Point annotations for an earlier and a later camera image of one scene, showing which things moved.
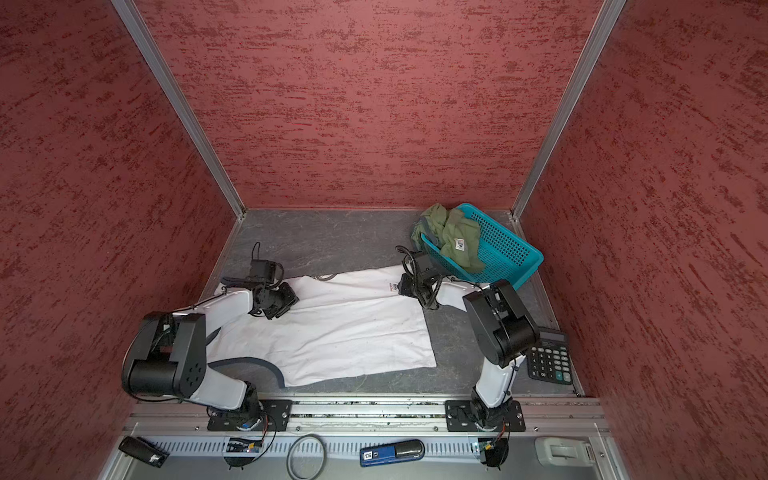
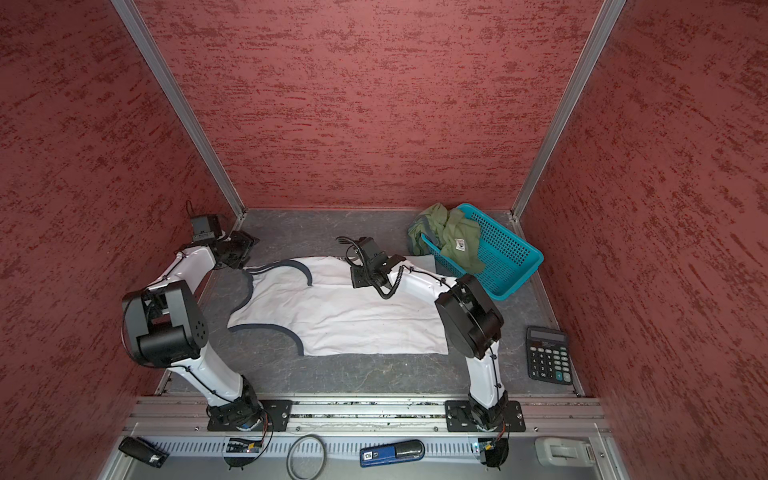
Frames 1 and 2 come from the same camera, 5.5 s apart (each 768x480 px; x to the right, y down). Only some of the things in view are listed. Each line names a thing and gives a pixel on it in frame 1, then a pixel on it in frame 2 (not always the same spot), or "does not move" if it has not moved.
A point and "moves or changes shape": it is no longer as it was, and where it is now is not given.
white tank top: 337,325 moves or changes shape
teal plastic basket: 508,259 does not move
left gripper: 290,300 to 248,241
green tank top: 452,232 does not move
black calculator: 549,358 does not move
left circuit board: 241,452 does not move
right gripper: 404,286 to 357,278
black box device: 144,450 does not move
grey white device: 565,451 does not move
